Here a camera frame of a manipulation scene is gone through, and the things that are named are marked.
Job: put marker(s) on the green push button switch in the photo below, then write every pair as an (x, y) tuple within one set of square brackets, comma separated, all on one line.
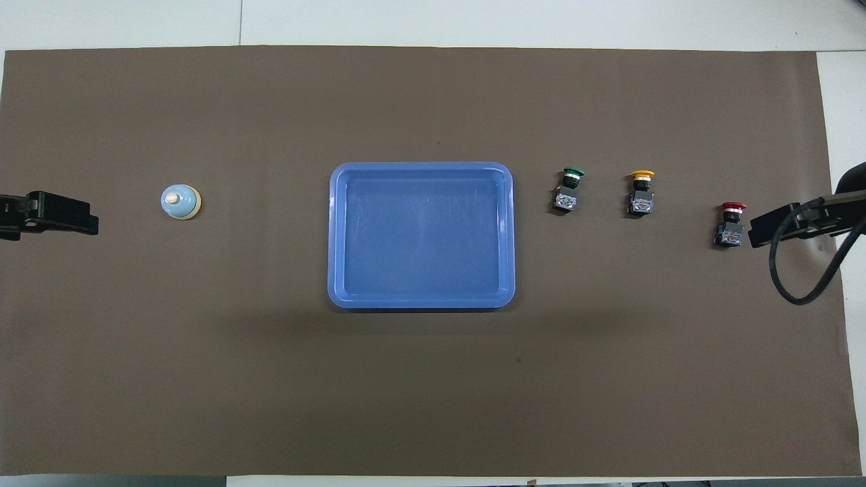
[(565, 199)]

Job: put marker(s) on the red push button switch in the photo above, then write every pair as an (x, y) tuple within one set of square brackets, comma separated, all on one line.
[(728, 233)]

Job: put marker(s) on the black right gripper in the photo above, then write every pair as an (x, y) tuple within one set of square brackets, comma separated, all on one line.
[(839, 215)]

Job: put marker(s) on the brown table mat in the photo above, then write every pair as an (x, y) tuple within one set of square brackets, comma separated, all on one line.
[(433, 392)]

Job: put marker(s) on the light blue desk bell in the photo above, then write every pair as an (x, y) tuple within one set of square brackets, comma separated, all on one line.
[(179, 203)]

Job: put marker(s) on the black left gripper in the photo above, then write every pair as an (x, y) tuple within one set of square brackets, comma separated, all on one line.
[(13, 215)]

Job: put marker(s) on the yellow push button switch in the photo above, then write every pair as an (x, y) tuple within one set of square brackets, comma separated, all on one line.
[(640, 201)]

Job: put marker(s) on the blue plastic tray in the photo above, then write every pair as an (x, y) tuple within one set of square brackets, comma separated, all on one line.
[(419, 237)]

